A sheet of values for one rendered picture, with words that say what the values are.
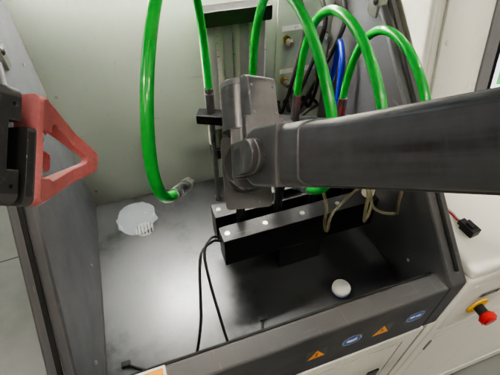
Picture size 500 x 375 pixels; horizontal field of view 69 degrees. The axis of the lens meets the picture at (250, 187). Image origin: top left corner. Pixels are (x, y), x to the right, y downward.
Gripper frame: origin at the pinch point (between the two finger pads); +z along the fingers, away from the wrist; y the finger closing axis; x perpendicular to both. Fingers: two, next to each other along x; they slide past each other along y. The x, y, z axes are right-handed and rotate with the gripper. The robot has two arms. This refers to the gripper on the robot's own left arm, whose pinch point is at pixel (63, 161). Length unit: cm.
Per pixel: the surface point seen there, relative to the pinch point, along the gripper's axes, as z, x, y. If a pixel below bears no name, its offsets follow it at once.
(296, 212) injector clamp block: 51, 5, -8
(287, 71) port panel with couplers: 61, -28, -3
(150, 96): 7.9, -7.2, -2.4
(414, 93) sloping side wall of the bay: 49, -17, -30
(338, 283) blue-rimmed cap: 58, 20, -16
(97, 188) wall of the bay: 51, 1, 43
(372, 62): 26.5, -15.4, -22.8
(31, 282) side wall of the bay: 15.6, 15.0, 21.3
